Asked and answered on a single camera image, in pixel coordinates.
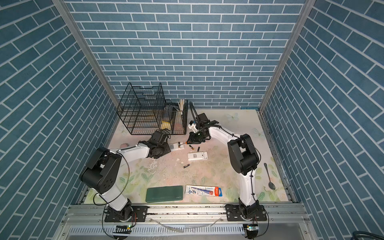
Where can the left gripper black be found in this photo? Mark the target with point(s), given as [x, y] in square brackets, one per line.
[167, 149]

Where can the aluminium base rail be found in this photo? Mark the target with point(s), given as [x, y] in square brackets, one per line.
[221, 221]

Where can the green flat case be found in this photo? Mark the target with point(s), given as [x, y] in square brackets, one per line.
[164, 194]

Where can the white blue red package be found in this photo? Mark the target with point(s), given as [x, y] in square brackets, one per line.
[203, 191]

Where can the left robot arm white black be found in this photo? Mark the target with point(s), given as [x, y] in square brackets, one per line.
[103, 169]

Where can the black wire mesh basket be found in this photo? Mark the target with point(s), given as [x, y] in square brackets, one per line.
[177, 113]

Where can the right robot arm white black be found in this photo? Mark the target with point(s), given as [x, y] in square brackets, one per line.
[244, 158]

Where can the white remote control with screen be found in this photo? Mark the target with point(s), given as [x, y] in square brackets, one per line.
[177, 146]

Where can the yellow item in basket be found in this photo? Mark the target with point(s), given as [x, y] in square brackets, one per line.
[166, 124]

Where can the black wire file rack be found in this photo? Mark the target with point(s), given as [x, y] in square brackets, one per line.
[140, 109]

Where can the pink object on table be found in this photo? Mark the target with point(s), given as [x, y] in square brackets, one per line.
[125, 145]

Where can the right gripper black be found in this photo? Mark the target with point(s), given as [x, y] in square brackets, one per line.
[192, 140]

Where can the metal spoon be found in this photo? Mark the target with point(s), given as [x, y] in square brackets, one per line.
[270, 183]

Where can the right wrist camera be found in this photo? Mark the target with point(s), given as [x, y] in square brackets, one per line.
[193, 126]

